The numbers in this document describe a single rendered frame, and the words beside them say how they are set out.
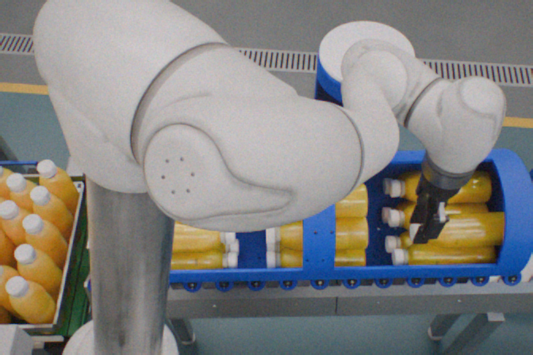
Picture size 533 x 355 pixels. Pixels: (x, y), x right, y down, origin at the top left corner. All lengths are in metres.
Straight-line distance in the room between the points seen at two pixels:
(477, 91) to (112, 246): 0.56
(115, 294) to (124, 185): 0.20
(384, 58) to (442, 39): 2.45
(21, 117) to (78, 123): 2.62
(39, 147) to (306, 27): 1.61
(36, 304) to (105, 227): 0.70
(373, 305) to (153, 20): 1.07
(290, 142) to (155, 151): 0.10
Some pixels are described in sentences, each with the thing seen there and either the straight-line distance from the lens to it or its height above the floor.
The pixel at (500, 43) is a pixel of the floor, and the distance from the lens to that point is 3.43.
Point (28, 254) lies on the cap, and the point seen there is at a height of 1.12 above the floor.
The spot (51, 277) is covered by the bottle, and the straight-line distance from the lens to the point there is 1.36.
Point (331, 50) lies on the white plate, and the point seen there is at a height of 1.04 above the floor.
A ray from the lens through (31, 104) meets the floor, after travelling 3.17.
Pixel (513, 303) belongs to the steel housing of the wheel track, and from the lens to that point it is 1.51.
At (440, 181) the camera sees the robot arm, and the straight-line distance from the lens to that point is 1.00.
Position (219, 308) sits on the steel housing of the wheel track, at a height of 0.87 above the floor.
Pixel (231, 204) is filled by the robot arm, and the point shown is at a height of 1.85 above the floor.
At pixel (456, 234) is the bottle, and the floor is 1.14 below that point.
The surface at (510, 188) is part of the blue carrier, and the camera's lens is 1.21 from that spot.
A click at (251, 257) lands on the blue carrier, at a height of 0.96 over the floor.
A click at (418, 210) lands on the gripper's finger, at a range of 1.20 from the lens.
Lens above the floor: 2.17
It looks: 56 degrees down
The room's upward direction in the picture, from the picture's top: 2 degrees counter-clockwise
